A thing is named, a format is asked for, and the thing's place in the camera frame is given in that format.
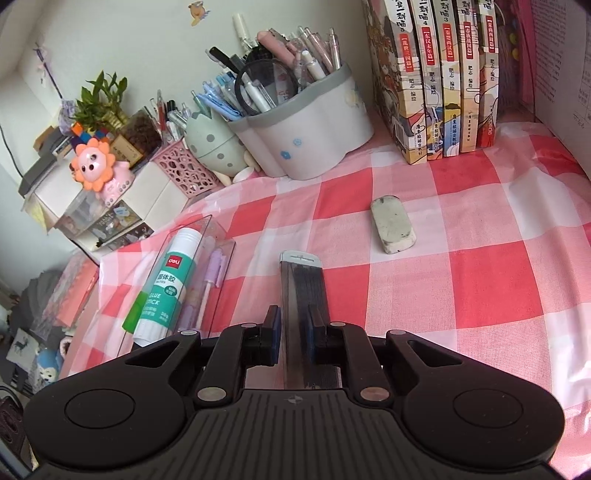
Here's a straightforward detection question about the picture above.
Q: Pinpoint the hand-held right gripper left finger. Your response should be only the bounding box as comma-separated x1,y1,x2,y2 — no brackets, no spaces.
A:
111,305,282,409

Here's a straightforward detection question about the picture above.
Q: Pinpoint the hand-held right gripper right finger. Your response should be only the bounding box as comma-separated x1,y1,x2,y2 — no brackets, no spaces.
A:
309,307,481,409

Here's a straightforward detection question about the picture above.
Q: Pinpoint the clear pencil lead case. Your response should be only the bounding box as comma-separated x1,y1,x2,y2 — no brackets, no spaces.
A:
278,250,345,391

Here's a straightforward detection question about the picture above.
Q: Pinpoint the purple mechanical pencil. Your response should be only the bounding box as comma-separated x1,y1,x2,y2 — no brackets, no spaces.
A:
196,249,229,329

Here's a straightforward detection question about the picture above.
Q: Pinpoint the clear plastic organizer box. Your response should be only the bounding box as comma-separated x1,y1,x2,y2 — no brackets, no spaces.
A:
99,215,236,358

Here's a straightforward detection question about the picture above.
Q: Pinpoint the green white glue stick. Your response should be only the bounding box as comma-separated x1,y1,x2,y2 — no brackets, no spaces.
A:
133,227,204,347

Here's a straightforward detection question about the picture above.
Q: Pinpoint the grey worn eraser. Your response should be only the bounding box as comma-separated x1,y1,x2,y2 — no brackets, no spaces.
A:
370,195,417,254

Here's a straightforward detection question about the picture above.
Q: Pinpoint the white drawer cabinet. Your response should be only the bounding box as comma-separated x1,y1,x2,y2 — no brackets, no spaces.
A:
60,161,190,252

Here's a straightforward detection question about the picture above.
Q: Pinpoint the pink perforated pen holder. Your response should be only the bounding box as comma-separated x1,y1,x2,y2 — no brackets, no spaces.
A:
152,141,221,199

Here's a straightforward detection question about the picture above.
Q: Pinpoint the red white checked tablecloth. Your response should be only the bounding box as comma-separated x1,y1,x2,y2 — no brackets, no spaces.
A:
58,108,591,462

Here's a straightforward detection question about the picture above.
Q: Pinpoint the egg shaped pen holder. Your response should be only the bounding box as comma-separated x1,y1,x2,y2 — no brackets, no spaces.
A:
185,113,254,185

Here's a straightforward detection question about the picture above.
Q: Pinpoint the white grey pen holder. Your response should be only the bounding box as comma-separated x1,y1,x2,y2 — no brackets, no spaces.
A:
226,62,375,181

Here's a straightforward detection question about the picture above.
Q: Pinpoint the stack of pink folders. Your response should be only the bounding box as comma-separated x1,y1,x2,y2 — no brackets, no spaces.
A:
46,258,100,333

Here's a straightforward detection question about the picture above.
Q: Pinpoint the blue plush toy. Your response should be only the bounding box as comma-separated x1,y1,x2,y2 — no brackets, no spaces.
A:
32,348,63,384

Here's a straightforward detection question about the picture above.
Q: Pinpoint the clear stacking drawer box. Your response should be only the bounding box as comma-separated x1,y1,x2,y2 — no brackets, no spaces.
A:
48,191,100,236

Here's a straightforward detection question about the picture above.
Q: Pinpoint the black magnifying glass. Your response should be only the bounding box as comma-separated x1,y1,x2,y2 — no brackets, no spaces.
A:
235,59,300,116

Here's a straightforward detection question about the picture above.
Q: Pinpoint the grey cloth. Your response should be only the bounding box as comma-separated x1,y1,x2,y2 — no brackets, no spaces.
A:
9,272,61,333

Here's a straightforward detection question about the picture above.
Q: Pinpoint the pink lion pencil sharpener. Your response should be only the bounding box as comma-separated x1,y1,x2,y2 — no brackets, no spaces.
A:
70,137,136,208

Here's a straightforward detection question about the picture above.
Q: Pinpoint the bundle of red black pens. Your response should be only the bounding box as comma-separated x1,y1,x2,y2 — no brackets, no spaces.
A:
147,90,185,144

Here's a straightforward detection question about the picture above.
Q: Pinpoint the deer print card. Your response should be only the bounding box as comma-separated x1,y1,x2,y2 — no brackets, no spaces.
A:
7,328,42,370

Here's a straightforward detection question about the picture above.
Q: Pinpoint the pink spine comic book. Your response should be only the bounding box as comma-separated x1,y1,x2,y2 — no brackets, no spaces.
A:
361,0,419,164

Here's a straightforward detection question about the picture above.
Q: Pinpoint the white storage box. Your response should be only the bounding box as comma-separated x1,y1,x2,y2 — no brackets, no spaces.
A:
28,173,81,208

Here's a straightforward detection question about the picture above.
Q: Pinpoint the blue spine comic book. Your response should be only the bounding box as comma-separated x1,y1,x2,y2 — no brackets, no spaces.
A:
413,0,445,161

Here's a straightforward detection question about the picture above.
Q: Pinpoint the colourful puzzle cube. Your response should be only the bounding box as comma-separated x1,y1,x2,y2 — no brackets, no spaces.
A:
69,121,112,144

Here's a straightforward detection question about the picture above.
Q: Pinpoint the large bunch of assorted pens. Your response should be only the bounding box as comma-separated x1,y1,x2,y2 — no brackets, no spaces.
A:
191,13,342,121

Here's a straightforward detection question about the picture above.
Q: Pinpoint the black box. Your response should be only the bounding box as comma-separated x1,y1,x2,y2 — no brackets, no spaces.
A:
18,127,75,195

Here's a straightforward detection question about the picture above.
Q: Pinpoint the red spine comic book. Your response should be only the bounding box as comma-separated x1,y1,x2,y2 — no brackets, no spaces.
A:
455,0,483,153

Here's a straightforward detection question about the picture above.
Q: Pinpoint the potted lucky bamboo plant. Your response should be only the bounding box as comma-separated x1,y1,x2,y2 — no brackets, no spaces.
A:
74,70,162,160

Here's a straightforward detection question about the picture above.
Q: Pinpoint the beige spine comic book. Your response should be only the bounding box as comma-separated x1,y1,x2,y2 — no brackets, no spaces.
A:
475,0,504,148

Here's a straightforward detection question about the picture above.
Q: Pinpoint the pink abacus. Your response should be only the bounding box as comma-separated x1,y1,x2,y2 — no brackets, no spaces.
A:
496,0,539,123

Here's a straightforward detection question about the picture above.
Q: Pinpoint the purple hanging ornament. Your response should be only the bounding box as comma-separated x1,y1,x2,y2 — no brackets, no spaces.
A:
32,44,63,97

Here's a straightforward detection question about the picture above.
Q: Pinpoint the printed paper document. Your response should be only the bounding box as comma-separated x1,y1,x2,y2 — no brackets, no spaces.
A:
526,0,591,176

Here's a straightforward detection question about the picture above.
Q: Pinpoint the black cable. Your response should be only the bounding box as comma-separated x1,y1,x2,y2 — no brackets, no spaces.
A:
0,124,24,178

